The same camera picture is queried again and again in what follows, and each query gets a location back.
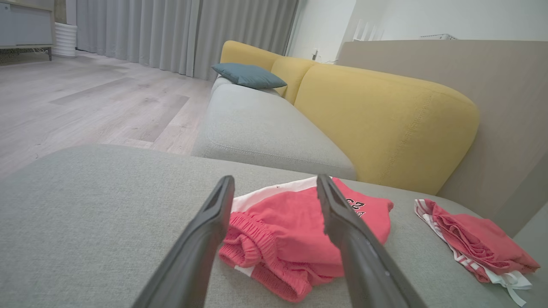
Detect grey sofa seat cushion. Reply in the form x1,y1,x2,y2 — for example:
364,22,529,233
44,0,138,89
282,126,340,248
210,75,283,97
191,83,357,180

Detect white ribbed bin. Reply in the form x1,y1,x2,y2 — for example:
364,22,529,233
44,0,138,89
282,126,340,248
52,22,78,58

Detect grey pleated curtain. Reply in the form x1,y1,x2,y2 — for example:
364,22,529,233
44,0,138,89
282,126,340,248
76,0,299,81

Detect large grey sofa seat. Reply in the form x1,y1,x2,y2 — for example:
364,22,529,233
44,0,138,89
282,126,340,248
0,143,548,308

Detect grey wood-framed cabinet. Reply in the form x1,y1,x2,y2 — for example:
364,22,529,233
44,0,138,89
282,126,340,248
0,0,55,61

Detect red basketball jersey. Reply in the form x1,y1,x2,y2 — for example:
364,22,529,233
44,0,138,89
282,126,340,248
414,198,541,308

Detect blue-grey throw pillow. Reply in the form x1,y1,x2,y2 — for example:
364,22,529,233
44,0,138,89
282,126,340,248
211,63,288,90

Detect white slatted rack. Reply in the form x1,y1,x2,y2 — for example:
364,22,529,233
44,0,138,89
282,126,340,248
352,19,386,41

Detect red shorts with white stripe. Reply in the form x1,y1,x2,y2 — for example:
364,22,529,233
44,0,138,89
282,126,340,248
218,175,394,303

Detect beige back panel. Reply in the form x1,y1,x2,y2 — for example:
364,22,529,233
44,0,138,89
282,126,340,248
336,40,548,238

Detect yellow sofa back cushion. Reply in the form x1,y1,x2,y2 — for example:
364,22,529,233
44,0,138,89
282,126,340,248
294,63,480,195
271,56,319,105
220,40,283,73

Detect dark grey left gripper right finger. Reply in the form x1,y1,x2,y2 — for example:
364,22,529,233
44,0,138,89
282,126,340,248
316,173,429,308

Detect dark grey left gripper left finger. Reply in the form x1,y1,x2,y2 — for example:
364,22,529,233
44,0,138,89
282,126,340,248
132,175,235,308

